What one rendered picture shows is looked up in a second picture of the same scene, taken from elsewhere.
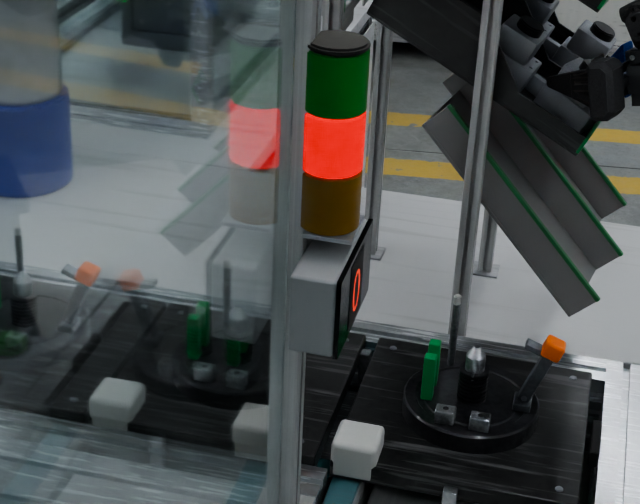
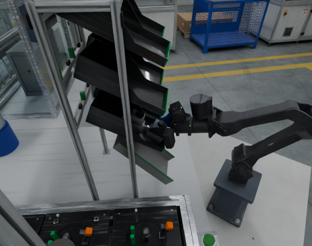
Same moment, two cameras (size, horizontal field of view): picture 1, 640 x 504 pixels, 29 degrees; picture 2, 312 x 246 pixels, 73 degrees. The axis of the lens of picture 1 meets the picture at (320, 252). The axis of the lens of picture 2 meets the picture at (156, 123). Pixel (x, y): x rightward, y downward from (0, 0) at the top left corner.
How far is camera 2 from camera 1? 0.78 m
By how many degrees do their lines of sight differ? 18
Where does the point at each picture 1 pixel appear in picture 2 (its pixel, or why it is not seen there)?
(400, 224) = (112, 137)
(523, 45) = (139, 121)
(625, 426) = (189, 224)
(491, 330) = (142, 174)
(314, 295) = not seen: outside the picture
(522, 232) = (148, 169)
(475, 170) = (132, 160)
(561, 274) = (162, 176)
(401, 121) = not seen: hidden behind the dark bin
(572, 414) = (175, 228)
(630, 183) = not seen: hidden behind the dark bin
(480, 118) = (130, 148)
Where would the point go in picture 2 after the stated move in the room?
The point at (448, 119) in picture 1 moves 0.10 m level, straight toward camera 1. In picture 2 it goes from (120, 146) to (122, 168)
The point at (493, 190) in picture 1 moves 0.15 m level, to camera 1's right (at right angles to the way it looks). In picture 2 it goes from (138, 160) to (175, 152)
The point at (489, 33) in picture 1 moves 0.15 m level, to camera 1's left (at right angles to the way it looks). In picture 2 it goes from (128, 127) to (78, 136)
